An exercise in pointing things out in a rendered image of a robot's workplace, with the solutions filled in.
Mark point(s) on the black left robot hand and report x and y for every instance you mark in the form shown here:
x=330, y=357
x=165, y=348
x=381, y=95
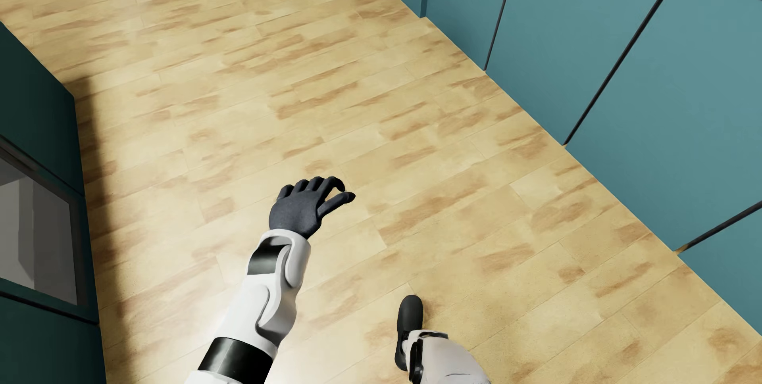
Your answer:
x=300, y=208

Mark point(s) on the teal kitchen counter cabinet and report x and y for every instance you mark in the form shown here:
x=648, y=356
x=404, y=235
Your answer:
x=601, y=68

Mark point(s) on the black right robot foot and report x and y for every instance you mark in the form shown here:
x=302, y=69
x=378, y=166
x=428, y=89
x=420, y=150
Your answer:
x=408, y=324

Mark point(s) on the white right robot leg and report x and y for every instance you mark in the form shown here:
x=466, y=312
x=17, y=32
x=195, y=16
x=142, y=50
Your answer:
x=437, y=357

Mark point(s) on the dark teal oven cabinet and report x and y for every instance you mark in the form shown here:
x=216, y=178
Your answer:
x=41, y=223

